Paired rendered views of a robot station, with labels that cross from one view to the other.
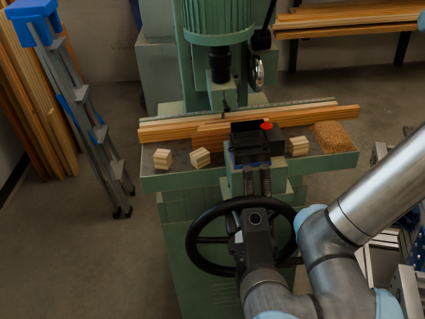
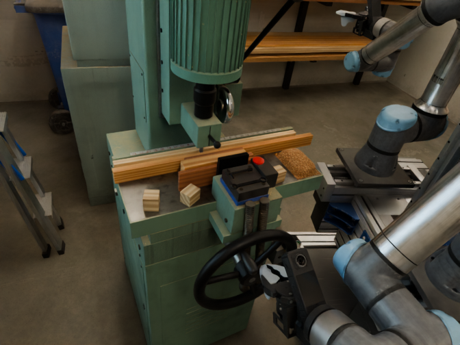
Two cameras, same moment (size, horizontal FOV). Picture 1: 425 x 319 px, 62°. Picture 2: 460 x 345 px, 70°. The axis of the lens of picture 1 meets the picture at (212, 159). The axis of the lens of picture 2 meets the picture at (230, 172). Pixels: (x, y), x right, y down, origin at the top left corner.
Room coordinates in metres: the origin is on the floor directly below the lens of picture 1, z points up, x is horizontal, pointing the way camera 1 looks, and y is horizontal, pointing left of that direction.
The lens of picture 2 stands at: (0.15, 0.23, 1.52)
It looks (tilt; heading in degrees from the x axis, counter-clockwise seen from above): 38 degrees down; 333
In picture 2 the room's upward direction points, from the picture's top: 8 degrees clockwise
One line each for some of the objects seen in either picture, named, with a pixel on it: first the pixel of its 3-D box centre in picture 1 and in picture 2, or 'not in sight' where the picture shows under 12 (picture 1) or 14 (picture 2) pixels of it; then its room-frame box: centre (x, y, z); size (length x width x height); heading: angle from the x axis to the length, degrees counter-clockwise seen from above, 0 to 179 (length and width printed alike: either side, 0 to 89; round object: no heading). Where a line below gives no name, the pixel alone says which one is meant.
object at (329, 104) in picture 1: (240, 119); (213, 151); (0.92, -0.09, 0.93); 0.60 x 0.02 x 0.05; 94
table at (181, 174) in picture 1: (247, 159); (229, 190); (0.79, -0.10, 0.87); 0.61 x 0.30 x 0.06; 94
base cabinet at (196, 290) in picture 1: (224, 223); (183, 248); (1.02, -0.03, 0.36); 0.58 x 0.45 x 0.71; 4
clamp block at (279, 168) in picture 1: (253, 166); (244, 198); (0.71, -0.11, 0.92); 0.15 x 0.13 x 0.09; 94
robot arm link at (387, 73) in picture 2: not in sight; (382, 61); (1.10, -0.85, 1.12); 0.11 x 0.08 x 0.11; 88
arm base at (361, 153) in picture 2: not in sight; (379, 154); (0.84, -0.72, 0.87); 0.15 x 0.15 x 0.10
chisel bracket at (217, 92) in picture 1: (221, 91); (200, 125); (0.92, -0.04, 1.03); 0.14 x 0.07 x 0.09; 4
